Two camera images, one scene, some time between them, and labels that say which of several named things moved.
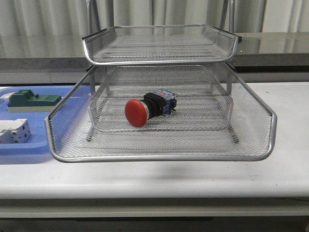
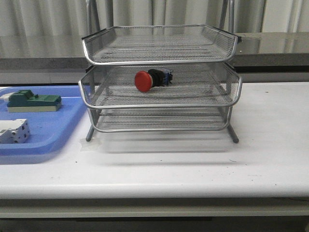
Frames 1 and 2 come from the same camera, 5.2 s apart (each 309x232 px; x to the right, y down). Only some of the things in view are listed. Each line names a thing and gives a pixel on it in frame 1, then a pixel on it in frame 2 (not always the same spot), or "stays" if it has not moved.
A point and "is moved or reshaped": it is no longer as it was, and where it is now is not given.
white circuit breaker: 14,131 stays
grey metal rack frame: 160,78 stays
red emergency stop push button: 160,103 to 145,81
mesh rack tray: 160,44 stays
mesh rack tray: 160,113 is moved or reshaped
